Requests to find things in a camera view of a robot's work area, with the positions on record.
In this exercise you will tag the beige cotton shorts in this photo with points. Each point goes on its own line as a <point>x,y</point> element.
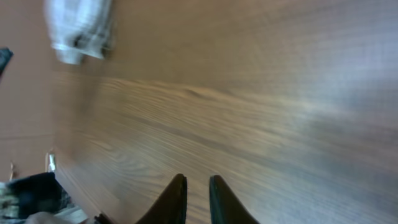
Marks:
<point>79,28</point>

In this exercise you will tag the dark clutter beyond table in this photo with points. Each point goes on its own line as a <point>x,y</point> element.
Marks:
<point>41,199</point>

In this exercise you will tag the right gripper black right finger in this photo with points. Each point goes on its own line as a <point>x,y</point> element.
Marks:
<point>225,207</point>

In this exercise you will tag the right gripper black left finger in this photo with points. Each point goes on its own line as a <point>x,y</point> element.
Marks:
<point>171,205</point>

